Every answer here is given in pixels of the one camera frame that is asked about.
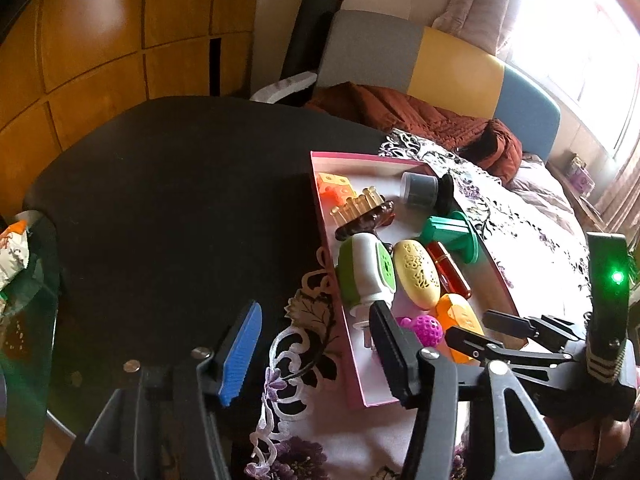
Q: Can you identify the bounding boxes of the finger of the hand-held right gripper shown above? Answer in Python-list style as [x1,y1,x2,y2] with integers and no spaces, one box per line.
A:
[482,310,583,353]
[444,326,576,386]

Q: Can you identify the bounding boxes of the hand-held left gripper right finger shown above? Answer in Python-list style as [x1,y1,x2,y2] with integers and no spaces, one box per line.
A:
[368,300,573,480]

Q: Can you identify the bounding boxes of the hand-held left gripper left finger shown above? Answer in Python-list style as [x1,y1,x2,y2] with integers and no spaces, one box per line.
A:
[60,300,263,480]

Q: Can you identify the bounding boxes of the orange plastic bottle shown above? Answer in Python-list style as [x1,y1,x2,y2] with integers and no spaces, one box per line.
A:
[432,293,488,365]

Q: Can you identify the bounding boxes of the white green plug-in device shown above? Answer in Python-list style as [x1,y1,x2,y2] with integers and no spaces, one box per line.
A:
[336,234,399,351]

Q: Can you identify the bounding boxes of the white floral tablecloth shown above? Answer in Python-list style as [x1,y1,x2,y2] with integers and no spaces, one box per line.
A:
[245,127,593,480]

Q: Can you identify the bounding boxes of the red glossy tube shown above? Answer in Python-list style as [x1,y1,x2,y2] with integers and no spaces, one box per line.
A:
[426,241,473,298]

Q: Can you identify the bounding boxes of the cream oval ornate case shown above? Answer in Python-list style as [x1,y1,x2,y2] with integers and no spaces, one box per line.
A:
[392,239,443,311]

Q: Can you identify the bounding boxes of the wooden bedside table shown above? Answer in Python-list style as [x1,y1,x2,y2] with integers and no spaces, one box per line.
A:
[562,170,608,231]

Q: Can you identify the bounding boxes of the green plastic flanged holder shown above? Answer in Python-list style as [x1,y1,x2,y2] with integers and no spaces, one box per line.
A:
[419,211,481,265]

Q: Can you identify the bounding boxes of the beige curtain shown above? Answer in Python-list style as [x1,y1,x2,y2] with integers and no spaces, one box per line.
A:
[432,0,523,56]
[595,150,640,241]

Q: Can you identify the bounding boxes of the greyish purple duvet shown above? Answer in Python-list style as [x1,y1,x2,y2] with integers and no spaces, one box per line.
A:
[507,155,588,241]

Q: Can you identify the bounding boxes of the dark brown glossy massager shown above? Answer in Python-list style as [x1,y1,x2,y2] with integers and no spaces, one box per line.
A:
[334,200,396,241]

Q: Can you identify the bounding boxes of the purple patterned box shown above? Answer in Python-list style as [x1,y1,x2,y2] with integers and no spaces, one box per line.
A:
[565,155,597,193]

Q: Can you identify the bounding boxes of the amber translucent pegged comb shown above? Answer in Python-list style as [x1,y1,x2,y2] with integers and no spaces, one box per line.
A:
[330,186,385,226]

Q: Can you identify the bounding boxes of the grey cylindrical container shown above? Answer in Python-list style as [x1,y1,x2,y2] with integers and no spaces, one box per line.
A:
[400,171,456,211]

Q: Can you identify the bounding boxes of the orange translucent block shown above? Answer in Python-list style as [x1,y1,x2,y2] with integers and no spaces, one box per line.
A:
[322,184,357,205]

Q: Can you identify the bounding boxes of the green glass side table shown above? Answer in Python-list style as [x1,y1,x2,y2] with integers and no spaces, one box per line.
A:
[0,210,63,476]

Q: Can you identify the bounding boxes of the rust-brown jacket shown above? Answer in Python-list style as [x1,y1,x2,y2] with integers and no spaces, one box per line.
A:
[305,82,523,183]

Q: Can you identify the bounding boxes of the white orange snack packet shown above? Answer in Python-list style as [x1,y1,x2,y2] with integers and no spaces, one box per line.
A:
[0,219,32,301]

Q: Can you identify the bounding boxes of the grey yellow blue headboard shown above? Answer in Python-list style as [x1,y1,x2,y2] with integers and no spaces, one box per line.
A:
[317,10,561,161]

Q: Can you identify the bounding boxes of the white patterned cloth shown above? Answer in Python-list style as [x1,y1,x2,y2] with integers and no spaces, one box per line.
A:
[250,71,319,107]

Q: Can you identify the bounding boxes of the bright window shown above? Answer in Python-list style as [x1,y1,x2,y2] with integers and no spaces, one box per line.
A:
[505,0,640,161]

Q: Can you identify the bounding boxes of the black rolled mat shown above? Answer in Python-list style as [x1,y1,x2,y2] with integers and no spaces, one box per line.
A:
[280,0,343,78]

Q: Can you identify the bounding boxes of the wooden wardrobe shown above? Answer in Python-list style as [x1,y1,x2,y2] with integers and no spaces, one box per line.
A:
[0,0,263,201]

